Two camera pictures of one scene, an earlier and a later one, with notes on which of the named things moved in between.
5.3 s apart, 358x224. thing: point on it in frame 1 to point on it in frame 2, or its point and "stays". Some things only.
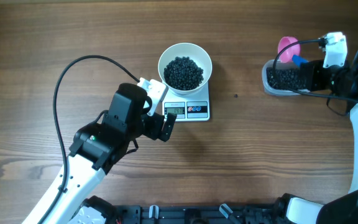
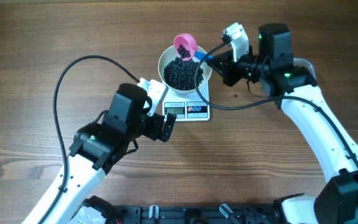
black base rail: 221,214 stays
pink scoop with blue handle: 291,53 to 190,43
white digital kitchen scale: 193,107 stays
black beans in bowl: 182,73 stays
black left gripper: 155,126 stays
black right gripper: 316,74 to 227,68
